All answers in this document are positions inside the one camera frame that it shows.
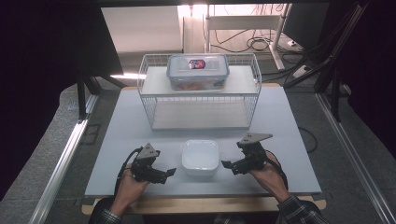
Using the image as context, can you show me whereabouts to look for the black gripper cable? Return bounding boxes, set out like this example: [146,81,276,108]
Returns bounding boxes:
[264,149,290,191]
[113,147,143,198]

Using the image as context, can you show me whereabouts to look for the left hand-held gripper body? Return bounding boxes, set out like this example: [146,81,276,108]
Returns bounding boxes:
[130,142,162,183]

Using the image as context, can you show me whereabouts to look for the dark curtain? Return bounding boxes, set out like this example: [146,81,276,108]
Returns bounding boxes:
[337,0,396,161]
[0,0,124,202]

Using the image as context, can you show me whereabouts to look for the aluminium rail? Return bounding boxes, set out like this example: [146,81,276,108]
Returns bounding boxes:
[28,92,100,224]
[315,92,396,224]

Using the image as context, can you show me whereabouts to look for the white square bowl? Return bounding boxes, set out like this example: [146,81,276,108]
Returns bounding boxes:
[181,139,220,178]

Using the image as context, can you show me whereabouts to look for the person's plaid clothing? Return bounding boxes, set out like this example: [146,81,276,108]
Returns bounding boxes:
[213,212,283,224]

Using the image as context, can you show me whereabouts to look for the black floor cables bundle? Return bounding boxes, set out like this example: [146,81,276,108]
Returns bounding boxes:
[210,28,304,55]

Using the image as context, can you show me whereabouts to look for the person's right hand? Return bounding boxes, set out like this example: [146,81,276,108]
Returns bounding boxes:
[248,159,293,203]

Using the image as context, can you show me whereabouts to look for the clear plastic food container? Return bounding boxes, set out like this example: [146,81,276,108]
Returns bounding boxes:
[165,53,231,92]

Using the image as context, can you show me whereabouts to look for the white power strip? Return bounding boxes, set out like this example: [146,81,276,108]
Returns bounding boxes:
[291,64,313,79]

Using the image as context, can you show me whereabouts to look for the person's left hand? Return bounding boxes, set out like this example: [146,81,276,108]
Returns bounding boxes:
[108,167,151,217]

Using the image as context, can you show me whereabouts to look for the black metal stand legs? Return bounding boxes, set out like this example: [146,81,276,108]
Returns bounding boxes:
[76,74,127,121]

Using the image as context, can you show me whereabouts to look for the dark monitor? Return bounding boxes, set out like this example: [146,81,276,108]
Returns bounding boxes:
[281,3,331,50]

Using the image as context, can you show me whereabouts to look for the white desk frame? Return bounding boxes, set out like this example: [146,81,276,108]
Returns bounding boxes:
[204,3,293,71]

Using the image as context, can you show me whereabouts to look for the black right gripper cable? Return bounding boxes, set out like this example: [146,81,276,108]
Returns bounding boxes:
[264,149,290,191]

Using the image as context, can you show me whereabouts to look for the white cabinet panel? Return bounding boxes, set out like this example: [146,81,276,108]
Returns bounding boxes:
[100,5,184,54]

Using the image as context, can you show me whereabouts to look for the black metal stand frame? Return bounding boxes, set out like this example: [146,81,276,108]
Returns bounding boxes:
[283,2,370,123]

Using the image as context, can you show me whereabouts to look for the white wire shelf rack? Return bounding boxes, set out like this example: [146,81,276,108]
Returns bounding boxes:
[136,52,262,132]

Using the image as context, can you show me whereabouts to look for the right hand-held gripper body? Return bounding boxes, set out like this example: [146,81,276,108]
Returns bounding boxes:
[236,133,274,172]

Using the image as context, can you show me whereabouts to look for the thin black floor cable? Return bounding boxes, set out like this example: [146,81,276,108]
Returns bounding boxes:
[297,126,318,154]

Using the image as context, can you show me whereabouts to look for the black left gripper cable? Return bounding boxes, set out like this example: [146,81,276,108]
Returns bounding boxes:
[113,147,143,198]

